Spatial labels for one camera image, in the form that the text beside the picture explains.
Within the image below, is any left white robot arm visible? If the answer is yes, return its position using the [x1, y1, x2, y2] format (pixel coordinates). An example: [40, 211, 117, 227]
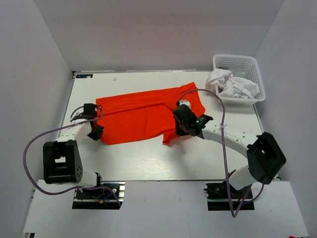
[43, 103, 105, 198]

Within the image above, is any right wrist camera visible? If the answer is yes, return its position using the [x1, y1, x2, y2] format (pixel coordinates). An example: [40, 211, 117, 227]
[176, 100, 191, 108]

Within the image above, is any white t shirt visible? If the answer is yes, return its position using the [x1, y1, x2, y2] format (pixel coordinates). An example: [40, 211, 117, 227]
[205, 68, 260, 99]

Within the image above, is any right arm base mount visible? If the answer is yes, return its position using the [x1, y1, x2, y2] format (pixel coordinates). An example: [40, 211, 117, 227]
[204, 182, 255, 211]

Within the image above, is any orange t shirt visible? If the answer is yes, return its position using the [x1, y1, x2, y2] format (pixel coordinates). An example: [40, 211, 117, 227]
[96, 82, 205, 145]

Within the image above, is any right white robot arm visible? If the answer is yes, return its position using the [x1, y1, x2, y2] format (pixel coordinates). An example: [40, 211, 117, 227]
[172, 104, 287, 198]

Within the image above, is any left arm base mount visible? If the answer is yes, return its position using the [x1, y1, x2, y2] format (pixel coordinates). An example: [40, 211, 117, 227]
[72, 181, 125, 210]

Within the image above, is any white plastic basket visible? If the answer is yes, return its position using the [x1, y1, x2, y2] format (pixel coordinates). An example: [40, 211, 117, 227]
[213, 54, 266, 106]

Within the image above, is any blue black table label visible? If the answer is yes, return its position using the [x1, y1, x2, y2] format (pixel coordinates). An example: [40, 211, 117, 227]
[75, 74, 93, 78]

